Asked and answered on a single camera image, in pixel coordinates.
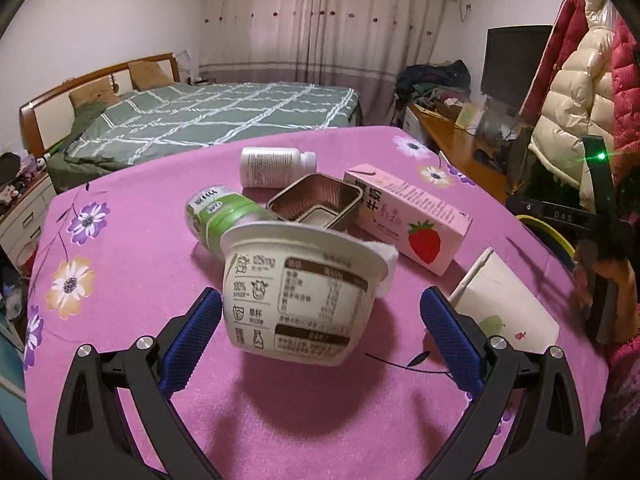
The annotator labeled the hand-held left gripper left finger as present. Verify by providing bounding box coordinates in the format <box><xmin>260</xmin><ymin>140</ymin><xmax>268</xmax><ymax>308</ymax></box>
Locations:
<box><xmin>52</xmin><ymin>287</ymin><xmax>223</xmax><ymax>480</ymax></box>

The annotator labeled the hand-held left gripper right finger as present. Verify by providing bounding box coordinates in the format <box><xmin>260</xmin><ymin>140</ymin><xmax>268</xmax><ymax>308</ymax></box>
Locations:
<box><xmin>420</xmin><ymin>287</ymin><xmax>588</xmax><ymax>480</ymax></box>

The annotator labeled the yellow rimmed trash bin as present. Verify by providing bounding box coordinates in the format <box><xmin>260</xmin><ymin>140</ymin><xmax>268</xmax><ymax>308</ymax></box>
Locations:
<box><xmin>515</xmin><ymin>214</ymin><xmax>578</xmax><ymax>271</ymax></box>

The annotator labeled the white yogurt cup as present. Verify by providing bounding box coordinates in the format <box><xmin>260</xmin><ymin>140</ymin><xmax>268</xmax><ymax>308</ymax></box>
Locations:
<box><xmin>220</xmin><ymin>221</ymin><xmax>398</xmax><ymax>367</ymax></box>

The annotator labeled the green white plastic bottle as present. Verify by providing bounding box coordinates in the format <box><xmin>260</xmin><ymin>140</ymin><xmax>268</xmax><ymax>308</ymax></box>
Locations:
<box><xmin>185</xmin><ymin>185</ymin><xmax>278</xmax><ymax>261</ymax></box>

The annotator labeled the pink strawberry milk carton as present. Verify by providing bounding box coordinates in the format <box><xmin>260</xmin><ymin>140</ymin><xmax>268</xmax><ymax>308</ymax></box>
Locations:
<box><xmin>342</xmin><ymin>163</ymin><xmax>473</xmax><ymax>277</ymax></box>

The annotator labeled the white pill bottle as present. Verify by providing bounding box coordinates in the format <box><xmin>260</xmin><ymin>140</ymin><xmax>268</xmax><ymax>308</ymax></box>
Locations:
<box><xmin>240</xmin><ymin>146</ymin><xmax>317</xmax><ymax>189</ymax></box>

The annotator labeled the person's right forearm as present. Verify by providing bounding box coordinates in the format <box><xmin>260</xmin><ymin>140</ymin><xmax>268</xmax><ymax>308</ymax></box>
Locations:
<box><xmin>585</xmin><ymin>332</ymin><xmax>640</xmax><ymax>480</ymax></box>

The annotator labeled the person's right hand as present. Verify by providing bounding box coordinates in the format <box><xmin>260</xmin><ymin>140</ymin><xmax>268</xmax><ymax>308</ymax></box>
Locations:
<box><xmin>574</xmin><ymin>255</ymin><xmax>640</xmax><ymax>348</ymax></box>

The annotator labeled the white straw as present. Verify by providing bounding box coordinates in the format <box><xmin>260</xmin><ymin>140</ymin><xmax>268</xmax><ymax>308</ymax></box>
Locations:
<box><xmin>448</xmin><ymin>247</ymin><xmax>494</xmax><ymax>302</ymax></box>

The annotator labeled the pink floral cloth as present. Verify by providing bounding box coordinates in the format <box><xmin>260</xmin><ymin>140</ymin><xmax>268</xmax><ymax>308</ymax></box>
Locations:
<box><xmin>22</xmin><ymin>125</ymin><xmax>611</xmax><ymax>480</ymax></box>

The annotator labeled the white puffer jacket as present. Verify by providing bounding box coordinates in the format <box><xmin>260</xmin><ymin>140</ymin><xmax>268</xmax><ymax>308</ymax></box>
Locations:
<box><xmin>529</xmin><ymin>0</ymin><xmax>626</xmax><ymax>186</ymax></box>

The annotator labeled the crimson quilted jacket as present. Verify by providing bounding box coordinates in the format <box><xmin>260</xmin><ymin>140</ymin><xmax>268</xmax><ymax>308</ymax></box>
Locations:
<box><xmin>607</xmin><ymin>7</ymin><xmax>640</xmax><ymax>161</ymax></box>

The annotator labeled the wooden desk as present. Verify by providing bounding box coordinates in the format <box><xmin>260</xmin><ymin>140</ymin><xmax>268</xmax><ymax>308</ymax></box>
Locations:
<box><xmin>402</xmin><ymin>105</ymin><xmax>531</xmax><ymax>206</ymax></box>

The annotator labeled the pale green box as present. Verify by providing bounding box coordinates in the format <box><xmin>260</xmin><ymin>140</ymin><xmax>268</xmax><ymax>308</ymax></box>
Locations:
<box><xmin>452</xmin><ymin>102</ymin><xmax>483</xmax><ymax>131</ymax></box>

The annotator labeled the black television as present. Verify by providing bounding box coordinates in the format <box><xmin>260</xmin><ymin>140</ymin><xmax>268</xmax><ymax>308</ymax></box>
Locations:
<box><xmin>481</xmin><ymin>25</ymin><xmax>553</xmax><ymax>111</ymax></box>

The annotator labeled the red coat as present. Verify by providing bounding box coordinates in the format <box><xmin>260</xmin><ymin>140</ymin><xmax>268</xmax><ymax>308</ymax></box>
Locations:
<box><xmin>517</xmin><ymin>0</ymin><xmax>588</xmax><ymax>116</ymax></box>

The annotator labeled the brown foil tray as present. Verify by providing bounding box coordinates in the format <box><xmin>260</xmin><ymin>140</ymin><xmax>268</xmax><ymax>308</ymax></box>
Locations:
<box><xmin>266</xmin><ymin>172</ymin><xmax>363</xmax><ymax>233</ymax></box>

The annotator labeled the mixed clothes pile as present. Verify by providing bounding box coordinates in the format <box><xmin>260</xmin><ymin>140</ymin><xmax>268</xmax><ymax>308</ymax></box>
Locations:
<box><xmin>395</xmin><ymin>60</ymin><xmax>472</xmax><ymax>108</ymax></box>

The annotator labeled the white nightstand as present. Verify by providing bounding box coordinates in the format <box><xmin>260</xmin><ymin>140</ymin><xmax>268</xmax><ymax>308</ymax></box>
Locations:
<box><xmin>0</xmin><ymin>175</ymin><xmax>57</xmax><ymax>261</ymax></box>

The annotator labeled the green plaid bed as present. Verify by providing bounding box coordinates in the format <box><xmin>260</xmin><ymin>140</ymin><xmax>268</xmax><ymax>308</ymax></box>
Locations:
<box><xmin>47</xmin><ymin>82</ymin><xmax>362</xmax><ymax>196</ymax></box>

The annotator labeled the dark clothes pile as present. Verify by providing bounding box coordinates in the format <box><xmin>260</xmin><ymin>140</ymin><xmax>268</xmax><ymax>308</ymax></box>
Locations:
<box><xmin>0</xmin><ymin>152</ymin><xmax>51</xmax><ymax>201</ymax></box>

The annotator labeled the brown pillow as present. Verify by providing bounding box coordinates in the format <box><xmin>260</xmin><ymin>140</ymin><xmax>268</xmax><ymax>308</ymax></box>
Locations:
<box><xmin>126</xmin><ymin>60</ymin><xmax>169</xmax><ymax>92</ymax></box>
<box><xmin>67</xmin><ymin>78</ymin><xmax>117</xmax><ymax>111</ymax></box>

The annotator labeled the white bedside lamp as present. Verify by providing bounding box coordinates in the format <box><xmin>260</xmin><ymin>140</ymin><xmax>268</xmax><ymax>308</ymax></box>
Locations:
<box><xmin>177</xmin><ymin>50</ymin><xmax>197</xmax><ymax>83</ymax></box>

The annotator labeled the pink white curtain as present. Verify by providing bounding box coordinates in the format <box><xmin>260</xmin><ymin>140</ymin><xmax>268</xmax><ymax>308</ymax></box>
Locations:
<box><xmin>197</xmin><ymin>0</ymin><xmax>453</xmax><ymax>126</ymax></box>

